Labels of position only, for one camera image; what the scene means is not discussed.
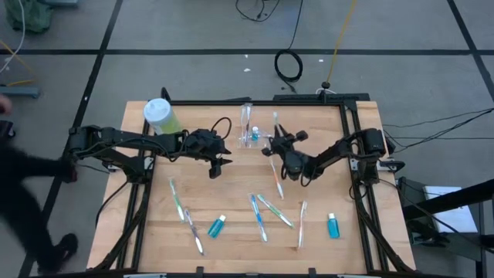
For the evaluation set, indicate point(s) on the blue toothbrush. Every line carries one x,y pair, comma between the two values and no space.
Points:
258,216

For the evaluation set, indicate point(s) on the green white toothbrush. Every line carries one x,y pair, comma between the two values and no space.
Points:
177,201
275,119

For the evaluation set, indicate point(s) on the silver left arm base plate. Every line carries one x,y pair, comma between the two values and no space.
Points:
149,163

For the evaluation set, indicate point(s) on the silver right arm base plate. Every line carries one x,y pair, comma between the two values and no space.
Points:
352,164

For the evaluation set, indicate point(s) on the white green wipes canister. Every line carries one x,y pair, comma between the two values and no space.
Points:
158,112

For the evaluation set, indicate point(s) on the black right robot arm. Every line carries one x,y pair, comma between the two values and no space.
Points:
335,150

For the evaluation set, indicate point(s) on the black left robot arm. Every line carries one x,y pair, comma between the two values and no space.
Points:
116,135

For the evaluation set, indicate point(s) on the blue mouthwash bottle white cap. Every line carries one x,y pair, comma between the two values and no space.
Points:
255,135
333,228
216,228

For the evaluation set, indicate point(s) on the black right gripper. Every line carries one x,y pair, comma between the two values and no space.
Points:
285,146

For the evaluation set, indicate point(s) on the person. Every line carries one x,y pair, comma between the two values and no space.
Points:
23,193

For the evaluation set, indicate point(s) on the green bag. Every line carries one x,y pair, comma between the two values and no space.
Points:
31,15

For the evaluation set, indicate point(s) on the black metal table frame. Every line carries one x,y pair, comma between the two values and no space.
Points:
224,102

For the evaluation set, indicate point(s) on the purple toothbrush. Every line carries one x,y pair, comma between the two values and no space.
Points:
194,231

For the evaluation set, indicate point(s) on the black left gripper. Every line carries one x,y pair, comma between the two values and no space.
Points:
204,144

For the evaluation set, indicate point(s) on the black metal stand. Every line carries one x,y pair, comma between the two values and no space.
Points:
444,201

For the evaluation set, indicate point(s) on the grey floor bar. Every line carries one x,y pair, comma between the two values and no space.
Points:
19,92

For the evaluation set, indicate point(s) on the white box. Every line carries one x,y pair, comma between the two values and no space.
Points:
459,222

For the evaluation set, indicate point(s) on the teal green toothbrush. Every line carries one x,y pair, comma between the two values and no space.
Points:
275,210

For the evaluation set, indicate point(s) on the white orange toothbrush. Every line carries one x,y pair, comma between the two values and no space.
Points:
246,119
302,224

